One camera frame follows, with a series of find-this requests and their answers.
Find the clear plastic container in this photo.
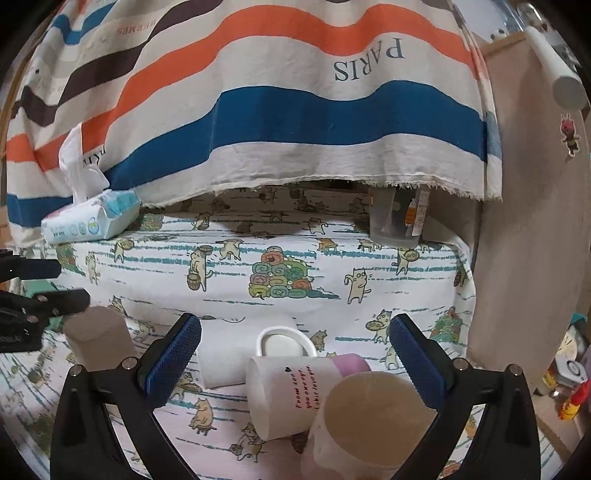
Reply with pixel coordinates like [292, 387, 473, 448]
[368, 185, 431, 245]

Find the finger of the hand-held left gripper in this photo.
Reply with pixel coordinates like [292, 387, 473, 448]
[18, 288, 92, 325]
[0, 249, 62, 280]

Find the cat print cloth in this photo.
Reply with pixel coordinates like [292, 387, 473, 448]
[0, 182, 555, 480]

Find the white cylindrical handle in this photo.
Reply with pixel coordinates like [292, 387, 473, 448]
[524, 25, 584, 110]

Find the white printed cup pink base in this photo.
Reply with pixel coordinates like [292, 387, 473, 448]
[245, 352, 373, 442]

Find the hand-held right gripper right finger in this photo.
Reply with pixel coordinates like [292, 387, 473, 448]
[389, 313, 542, 480]

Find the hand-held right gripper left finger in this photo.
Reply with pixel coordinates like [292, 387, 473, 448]
[50, 313, 204, 480]

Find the cartoon sticker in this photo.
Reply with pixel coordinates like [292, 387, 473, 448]
[558, 113, 581, 158]

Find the beige paper cup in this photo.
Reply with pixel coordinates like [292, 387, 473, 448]
[300, 371, 439, 480]
[62, 306, 133, 371]

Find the wet wipes pack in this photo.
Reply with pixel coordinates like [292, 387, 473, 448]
[41, 124, 141, 244]

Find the white round gadget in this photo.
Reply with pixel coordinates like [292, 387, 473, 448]
[551, 354, 590, 385]

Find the plain white cup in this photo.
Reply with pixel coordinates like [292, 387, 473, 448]
[198, 316, 320, 389]

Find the red yellow toy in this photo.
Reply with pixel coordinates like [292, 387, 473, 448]
[556, 392, 588, 422]

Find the striped cloth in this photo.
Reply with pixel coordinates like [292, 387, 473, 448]
[0, 0, 504, 247]

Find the wooden cabinet panel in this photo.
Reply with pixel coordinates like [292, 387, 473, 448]
[466, 32, 591, 395]

